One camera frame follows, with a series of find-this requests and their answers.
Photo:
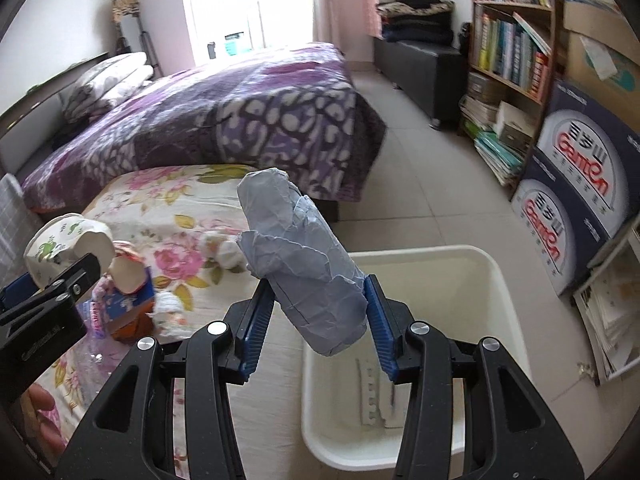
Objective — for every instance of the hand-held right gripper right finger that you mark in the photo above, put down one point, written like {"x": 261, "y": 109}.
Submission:
{"x": 380, "y": 330}

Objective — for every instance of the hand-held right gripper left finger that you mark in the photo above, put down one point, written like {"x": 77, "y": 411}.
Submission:
{"x": 252, "y": 330}

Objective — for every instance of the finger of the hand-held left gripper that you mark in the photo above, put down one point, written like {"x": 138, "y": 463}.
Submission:
{"x": 70, "y": 280}

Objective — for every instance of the clear plastic bag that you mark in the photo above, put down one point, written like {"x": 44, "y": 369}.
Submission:
{"x": 95, "y": 310}

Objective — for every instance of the floral paper cup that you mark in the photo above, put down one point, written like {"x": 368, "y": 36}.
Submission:
{"x": 60, "y": 240}

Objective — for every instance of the tan paper cup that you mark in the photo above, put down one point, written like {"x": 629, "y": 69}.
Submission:
{"x": 127, "y": 275}

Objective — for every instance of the blue snack packet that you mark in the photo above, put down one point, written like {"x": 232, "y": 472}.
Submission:
{"x": 132, "y": 305}

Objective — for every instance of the white plastic bin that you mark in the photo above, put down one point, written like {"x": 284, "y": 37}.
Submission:
{"x": 450, "y": 285}

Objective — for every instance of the grey paper wad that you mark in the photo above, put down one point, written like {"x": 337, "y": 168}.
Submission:
{"x": 300, "y": 260}

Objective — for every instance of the white tissue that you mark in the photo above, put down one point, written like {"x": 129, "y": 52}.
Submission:
{"x": 170, "y": 310}

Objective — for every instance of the white paper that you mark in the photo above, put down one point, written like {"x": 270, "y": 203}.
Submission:
{"x": 220, "y": 250}

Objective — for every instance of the person's left hand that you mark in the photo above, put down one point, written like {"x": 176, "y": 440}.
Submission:
{"x": 46, "y": 410}

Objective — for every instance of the floral tablecloth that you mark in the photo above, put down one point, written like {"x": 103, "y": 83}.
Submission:
{"x": 165, "y": 200}

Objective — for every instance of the patterned pillow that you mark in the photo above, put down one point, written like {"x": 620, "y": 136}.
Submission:
{"x": 112, "y": 70}
{"x": 107, "y": 95}

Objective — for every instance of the navy printed carton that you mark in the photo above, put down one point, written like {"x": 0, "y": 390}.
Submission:
{"x": 550, "y": 240}
{"x": 585, "y": 160}

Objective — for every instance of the stack of teal books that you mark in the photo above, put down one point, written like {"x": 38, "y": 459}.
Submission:
{"x": 497, "y": 152}

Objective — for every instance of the purple patterned bed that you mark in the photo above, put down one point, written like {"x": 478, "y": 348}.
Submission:
{"x": 225, "y": 110}

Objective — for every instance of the stack of loose papers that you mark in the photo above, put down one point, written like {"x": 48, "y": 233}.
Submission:
{"x": 610, "y": 310}

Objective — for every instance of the white tissue box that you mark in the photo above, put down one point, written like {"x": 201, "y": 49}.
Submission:
{"x": 515, "y": 125}

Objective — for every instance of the black bench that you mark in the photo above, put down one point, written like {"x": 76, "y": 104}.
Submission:
{"x": 425, "y": 70}

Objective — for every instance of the coat stand with plaid hat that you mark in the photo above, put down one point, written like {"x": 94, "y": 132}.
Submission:
{"x": 127, "y": 15}

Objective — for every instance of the row of thick books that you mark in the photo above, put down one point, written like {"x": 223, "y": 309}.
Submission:
{"x": 505, "y": 52}

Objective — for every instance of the pile of folded clothes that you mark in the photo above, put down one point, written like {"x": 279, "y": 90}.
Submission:
{"x": 415, "y": 20}

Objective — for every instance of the window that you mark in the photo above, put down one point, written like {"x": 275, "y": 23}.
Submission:
{"x": 220, "y": 5}

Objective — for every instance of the wooden bookshelf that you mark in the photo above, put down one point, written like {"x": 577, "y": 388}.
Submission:
{"x": 545, "y": 50}

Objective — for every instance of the pink fabric cabinet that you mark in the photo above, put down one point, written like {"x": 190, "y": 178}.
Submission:
{"x": 371, "y": 5}

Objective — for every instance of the white curtain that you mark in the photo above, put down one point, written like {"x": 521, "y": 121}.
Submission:
{"x": 330, "y": 5}

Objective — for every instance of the brown cardboard box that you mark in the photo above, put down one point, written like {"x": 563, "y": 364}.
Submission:
{"x": 590, "y": 55}

